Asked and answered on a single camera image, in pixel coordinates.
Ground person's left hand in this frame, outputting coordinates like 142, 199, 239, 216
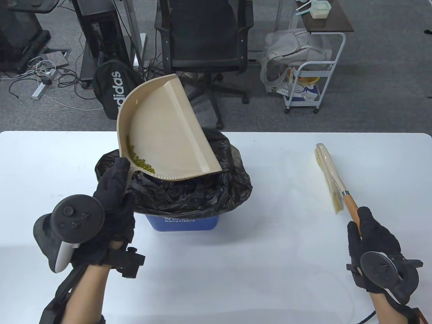
71, 157, 136, 267

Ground person's right hand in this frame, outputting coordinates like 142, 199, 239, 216
347, 207, 403, 294

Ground pile of green mung beans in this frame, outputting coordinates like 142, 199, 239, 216
127, 135, 156, 176

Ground blue food waste bin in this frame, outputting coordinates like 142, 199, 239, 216
145, 213, 220, 232

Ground beige brush with wooden handle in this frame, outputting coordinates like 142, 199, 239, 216
316, 143, 362, 237

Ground black plastic bin bag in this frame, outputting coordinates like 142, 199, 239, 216
94, 128, 253, 217

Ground beige plastic dustpan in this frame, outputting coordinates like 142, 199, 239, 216
116, 74, 223, 183

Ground person's right forearm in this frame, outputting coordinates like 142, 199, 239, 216
368, 292, 411, 324

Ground person's left forearm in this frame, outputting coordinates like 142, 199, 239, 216
62, 265, 110, 324

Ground white food container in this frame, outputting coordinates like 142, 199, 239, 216
310, 1, 330, 19

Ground black wrist sensor box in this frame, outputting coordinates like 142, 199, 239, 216
404, 305, 432, 324
39, 296, 72, 324

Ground white table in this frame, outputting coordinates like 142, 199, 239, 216
0, 131, 432, 324

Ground black backpack with white print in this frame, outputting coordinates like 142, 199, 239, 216
93, 60, 142, 120

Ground blue and white box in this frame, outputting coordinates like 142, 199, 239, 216
290, 83, 319, 102

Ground grey floor socket box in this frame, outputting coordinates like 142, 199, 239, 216
44, 48, 72, 68

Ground black computer tower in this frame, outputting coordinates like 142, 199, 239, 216
72, 0, 132, 89

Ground grey metal desk leg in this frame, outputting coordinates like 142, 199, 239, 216
123, 0, 147, 68

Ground white rolling cart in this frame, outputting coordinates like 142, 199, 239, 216
283, 32, 347, 114

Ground black mesh office chair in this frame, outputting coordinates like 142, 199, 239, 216
155, 0, 254, 129

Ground black monitor stand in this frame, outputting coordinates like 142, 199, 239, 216
0, 0, 51, 73

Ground light grey backpack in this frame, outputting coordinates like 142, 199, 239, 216
262, 30, 333, 93

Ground dark brown side table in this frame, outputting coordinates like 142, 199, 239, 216
297, 0, 354, 33

